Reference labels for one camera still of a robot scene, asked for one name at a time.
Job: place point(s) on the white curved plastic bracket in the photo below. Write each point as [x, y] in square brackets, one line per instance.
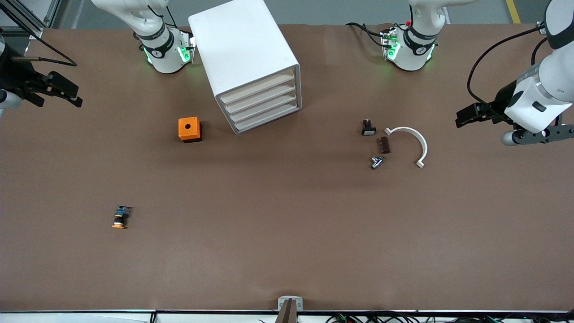
[406, 129]

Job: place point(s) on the white drawer cabinet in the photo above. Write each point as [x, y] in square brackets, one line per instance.
[242, 45]

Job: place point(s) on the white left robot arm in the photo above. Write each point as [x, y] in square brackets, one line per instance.
[551, 76]

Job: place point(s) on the metal connector bracket green light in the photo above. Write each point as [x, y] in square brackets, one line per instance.
[186, 54]
[391, 49]

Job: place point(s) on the dark brown terminal block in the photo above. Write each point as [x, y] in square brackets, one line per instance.
[385, 145]

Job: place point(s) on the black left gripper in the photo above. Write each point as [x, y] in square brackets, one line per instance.
[502, 101]

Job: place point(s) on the silver metal connector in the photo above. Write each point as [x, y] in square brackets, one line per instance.
[376, 162]

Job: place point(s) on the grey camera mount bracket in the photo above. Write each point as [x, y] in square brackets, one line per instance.
[290, 309]

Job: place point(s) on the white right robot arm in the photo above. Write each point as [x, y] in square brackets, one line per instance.
[163, 54]

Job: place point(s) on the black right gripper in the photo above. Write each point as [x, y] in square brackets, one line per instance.
[18, 77]

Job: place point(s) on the orange black button box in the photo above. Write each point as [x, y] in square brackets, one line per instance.
[188, 128]

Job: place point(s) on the black white push button switch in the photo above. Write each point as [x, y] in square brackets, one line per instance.
[368, 130]

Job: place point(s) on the aluminium frame post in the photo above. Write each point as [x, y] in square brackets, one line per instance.
[36, 32]

